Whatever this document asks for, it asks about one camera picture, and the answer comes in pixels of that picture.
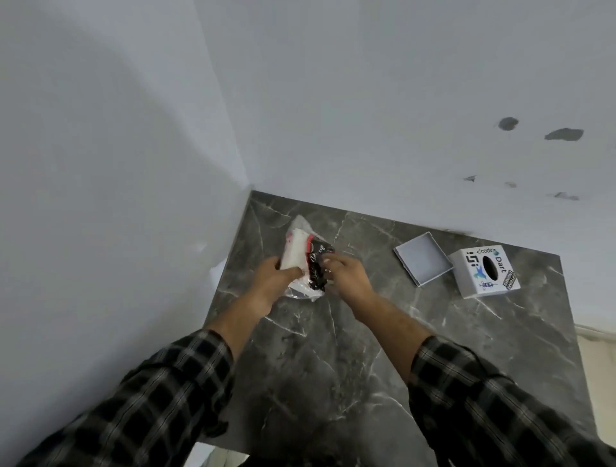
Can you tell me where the person's right hand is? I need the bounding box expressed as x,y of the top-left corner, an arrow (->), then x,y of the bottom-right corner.
321,253 -> 378,320

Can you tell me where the person's left hand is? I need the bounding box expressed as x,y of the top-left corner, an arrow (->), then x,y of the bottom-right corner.
247,256 -> 305,317

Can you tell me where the clear plastic packet with contents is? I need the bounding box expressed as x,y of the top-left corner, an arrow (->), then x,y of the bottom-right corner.
279,215 -> 338,302

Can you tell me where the person's right forearm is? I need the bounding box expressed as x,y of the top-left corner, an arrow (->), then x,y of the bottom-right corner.
349,293 -> 616,467

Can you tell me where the person's left forearm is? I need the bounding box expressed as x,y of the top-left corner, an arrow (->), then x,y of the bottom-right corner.
17,289 -> 270,467

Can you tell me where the grey box lid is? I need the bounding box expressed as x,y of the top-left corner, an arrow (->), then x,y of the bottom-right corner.
393,232 -> 455,288

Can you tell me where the white box with stickers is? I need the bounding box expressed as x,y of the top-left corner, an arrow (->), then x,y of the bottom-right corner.
448,244 -> 522,300

